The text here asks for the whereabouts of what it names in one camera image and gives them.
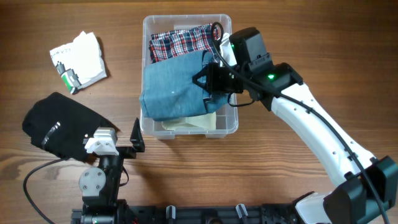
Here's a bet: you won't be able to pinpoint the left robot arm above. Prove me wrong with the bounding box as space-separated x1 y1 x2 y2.
71 119 145 224

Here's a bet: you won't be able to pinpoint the clear plastic storage bin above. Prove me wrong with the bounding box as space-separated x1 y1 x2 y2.
139 14 239 139

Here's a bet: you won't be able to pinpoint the blue denim jeans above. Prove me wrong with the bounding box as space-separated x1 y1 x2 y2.
139 50 227 121

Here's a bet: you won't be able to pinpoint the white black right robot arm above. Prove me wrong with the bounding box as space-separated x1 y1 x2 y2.
192 63 397 223

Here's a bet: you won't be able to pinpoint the cream folded cloth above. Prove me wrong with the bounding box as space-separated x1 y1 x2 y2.
162 112 216 130

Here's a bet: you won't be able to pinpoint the red navy plaid shirt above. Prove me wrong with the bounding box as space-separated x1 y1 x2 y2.
149 23 220 63

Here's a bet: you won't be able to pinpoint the white printed folded shirt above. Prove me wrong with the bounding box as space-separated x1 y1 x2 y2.
50 32 107 95

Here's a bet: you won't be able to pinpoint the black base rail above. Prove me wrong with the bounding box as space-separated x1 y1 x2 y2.
71 203 303 224

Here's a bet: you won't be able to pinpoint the black folded garment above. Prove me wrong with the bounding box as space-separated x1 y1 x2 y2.
22 92 116 162

